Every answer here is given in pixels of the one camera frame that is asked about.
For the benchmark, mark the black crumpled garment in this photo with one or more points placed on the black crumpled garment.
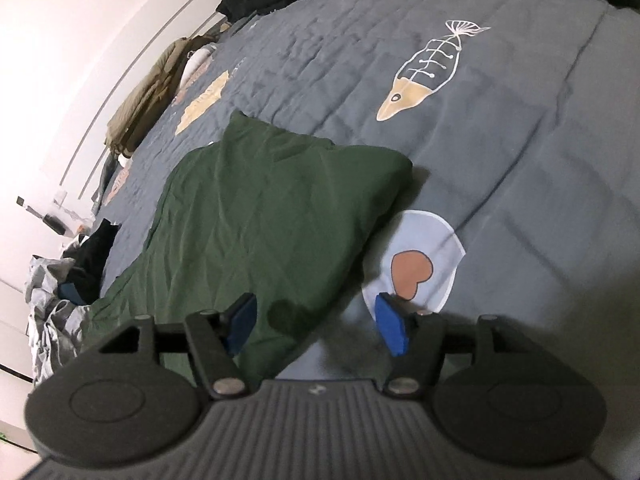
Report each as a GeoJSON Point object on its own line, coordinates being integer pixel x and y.
{"type": "Point", "coordinates": [95, 255]}

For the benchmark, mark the black wall phone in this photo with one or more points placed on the black wall phone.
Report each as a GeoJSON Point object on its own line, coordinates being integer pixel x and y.
{"type": "Point", "coordinates": [55, 224]}

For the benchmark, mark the khaki folded blanket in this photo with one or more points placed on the khaki folded blanket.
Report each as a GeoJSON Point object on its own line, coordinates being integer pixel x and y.
{"type": "Point", "coordinates": [150, 95]}

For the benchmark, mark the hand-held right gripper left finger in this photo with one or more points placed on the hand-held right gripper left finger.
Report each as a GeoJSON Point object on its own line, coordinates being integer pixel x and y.
{"type": "Point", "coordinates": [242, 322]}

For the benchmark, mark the grey quilted bedspread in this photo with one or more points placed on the grey quilted bedspread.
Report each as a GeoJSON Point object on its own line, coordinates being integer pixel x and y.
{"type": "Point", "coordinates": [525, 185]}

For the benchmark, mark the white headboard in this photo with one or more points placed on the white headboard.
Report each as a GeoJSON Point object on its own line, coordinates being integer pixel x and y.
{"type": "Point", "coordinates": [107, 110]}

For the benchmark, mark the green t-shirt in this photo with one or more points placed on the green t-shirt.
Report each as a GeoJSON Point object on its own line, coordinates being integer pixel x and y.
{"type": "Point", "coordinates": [260, 220]}

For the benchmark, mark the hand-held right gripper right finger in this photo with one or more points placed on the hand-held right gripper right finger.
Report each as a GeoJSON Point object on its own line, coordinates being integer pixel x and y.
{"type": "Point", "coordinates": [392, 322]}

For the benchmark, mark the white pillow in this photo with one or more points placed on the white pillow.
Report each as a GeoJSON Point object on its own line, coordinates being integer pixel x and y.
{"type": "Point", "coordinates": [197, 60]}

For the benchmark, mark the white wardrobe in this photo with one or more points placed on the white wardrobe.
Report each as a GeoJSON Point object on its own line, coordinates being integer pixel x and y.
{"type": "Point", "coordinates": [12, 335]}

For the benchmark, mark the grey clothes pile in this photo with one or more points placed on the grey clothes pile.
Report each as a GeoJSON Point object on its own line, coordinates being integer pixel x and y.
{"type": "Point", "coordinates": [55, 320]}

